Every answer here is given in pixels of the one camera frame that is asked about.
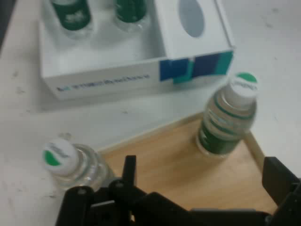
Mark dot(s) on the water bottle green label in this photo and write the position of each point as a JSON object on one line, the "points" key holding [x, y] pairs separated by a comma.
{"points": [[129, 11], [73, 14], [70, 162], [223, 131]]}

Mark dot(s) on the wooden tray cream rim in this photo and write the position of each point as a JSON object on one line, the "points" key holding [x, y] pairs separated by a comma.
{"points": [[169, 169]]}

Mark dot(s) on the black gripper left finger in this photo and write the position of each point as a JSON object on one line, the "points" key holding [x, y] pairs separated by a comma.
{"points": [[77, 207]]}

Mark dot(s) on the white blue cardboard box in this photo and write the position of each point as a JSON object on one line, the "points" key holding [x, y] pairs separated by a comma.
{"points": [[105, 73]]}

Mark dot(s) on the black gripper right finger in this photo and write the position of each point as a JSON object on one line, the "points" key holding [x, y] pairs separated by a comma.
{"points": [[287, 193]]}

